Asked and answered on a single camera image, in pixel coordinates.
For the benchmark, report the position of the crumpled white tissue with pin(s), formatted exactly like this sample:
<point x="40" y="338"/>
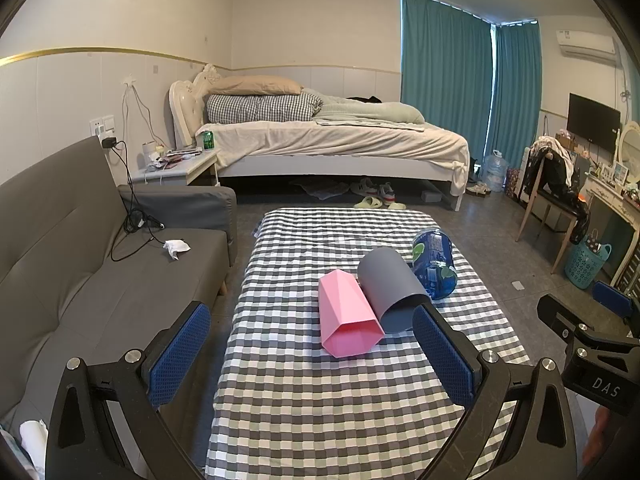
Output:
<point x="176" y="249"/>

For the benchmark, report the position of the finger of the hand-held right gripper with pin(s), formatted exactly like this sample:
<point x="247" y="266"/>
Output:
<point x="560" y="312"/>
<point x="612" y="299"/>

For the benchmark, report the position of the grey sofa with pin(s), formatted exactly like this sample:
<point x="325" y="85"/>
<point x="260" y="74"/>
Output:
<point x="75" y="270"/>

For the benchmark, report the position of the pale green blanket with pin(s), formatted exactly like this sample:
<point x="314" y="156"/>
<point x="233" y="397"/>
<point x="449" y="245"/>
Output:
<point x="370" y="112"/>

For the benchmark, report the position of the black garment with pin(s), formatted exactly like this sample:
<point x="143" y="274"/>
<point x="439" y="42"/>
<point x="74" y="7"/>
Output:
<point x="364" y="99"/>

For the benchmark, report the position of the pink faceted cup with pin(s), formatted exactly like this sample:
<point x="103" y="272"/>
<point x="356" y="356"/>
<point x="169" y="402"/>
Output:
<point x="345" y="310"/>

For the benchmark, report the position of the pale green slipper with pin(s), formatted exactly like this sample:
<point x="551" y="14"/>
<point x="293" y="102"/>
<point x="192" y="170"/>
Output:
<point x="395" y="205"/>
<point x="367" y="203"/>

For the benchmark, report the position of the beige pillow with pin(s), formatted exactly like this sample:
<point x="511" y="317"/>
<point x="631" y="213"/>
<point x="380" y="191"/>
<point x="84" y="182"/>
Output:
<point x="255" y="85"/>

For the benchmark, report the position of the checkered quilt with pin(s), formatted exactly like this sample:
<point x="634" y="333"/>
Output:
<point x="260" y="107"/>

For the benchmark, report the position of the white oval mirror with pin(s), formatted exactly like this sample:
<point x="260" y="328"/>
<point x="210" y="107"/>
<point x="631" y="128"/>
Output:
<point x="631" y="145"/>

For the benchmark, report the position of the black television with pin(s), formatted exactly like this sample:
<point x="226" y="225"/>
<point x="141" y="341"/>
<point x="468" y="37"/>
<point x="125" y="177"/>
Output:
<point x="592" y="120"/>

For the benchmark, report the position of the white bottle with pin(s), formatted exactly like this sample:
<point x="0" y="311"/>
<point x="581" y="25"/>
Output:
<point x="148" y="152"/>

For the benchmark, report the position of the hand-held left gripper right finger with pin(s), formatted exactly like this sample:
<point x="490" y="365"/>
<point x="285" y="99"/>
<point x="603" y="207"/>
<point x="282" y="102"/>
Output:
<point x="442" y="360"/>

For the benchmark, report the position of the clear water jug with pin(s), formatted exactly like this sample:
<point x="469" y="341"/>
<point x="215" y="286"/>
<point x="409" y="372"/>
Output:
<point x="496" y="172"/>

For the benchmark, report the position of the pile of clothes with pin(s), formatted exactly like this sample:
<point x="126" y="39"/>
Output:
<point x="560" y="170"/>

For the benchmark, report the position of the wooden chair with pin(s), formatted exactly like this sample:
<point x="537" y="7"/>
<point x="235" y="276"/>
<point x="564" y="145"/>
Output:
<point x="547" y="205"/>

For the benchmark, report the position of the white wall socket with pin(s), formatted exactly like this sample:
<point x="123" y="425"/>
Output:
<point x="102" y="125"/>

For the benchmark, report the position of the teal laundry basket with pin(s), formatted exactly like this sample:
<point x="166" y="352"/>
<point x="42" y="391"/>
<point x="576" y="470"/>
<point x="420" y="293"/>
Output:
<point x="585" y="262"/>

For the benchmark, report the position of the white dressing table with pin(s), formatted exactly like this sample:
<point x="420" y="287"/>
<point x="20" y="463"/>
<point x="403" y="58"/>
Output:
<point x="615" y="205"/>

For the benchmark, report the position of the blue patterned cup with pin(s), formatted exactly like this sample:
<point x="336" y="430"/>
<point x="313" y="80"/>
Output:
<point x="435" y="260"/>

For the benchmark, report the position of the white air conditioner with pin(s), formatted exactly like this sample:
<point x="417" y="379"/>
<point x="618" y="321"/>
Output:
<point x="585" y="46"/>

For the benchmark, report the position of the green can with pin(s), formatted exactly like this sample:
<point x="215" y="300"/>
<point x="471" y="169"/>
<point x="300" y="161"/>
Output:
<point x="208" y="141"/>

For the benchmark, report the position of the white sneaker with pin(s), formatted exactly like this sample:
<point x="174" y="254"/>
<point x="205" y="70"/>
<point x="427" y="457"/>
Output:
<point x="364" y="187"/>
<point x="386" y="191"/>

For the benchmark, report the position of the checkered tablecloth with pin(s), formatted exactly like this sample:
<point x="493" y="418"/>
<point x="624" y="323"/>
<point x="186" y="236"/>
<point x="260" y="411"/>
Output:
<point x="300" y="410"/>

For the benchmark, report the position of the grey cup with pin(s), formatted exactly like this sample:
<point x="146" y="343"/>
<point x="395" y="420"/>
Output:
<point x="390" y="285"/>

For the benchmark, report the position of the teal curtain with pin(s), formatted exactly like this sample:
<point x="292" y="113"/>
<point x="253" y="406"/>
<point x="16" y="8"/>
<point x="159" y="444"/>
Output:
<point x="445" y="75"/>
<point x="517" y="90"/>

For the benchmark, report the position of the white bed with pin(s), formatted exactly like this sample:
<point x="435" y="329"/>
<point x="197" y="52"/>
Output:
<point x="320" y="145"/>

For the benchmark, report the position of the white paper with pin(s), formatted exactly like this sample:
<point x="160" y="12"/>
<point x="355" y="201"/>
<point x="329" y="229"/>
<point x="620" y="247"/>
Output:
<point x="34" y="442"/>

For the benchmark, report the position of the white nightstand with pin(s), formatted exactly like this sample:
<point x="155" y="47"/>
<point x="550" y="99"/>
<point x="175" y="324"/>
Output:
<point x="175" y="172"/>

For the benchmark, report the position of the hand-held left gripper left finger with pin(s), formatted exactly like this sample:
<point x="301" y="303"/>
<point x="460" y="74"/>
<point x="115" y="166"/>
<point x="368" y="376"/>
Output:
<point x="181" y="355"/>

